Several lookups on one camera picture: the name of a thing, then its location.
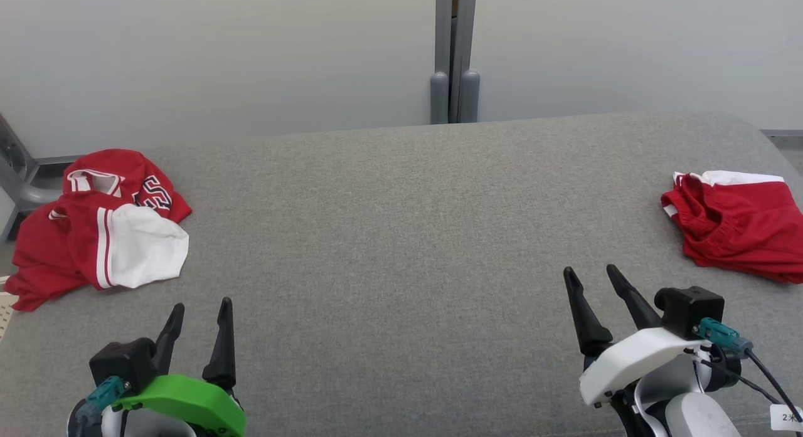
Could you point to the red white lettered jersey shirt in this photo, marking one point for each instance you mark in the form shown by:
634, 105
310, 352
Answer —
69, 242

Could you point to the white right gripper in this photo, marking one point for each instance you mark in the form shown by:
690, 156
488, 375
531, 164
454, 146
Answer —
640, 358

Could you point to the red shorts with white stripe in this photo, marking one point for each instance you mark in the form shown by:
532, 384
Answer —
740, 230

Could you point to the grey metal frame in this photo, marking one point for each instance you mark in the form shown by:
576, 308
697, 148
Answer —
19, 186

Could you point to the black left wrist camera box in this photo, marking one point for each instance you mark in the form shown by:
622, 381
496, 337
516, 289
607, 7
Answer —
122, 362

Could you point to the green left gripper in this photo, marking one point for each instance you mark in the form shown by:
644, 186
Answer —
188, 396

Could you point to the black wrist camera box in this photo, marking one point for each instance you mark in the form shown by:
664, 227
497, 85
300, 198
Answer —
687, 311
122, 362

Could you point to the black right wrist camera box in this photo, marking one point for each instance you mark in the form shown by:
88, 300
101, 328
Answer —
687, 311

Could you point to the white perforated basket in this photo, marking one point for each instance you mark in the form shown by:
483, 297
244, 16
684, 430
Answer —
6, 311

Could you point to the grey fabric sofa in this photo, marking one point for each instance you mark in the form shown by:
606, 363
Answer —
376, 236

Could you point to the grey metal partition post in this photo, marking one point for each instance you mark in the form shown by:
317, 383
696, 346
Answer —
455, 61

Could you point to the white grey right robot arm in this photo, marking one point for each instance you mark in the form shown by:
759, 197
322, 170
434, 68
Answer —
696, 418

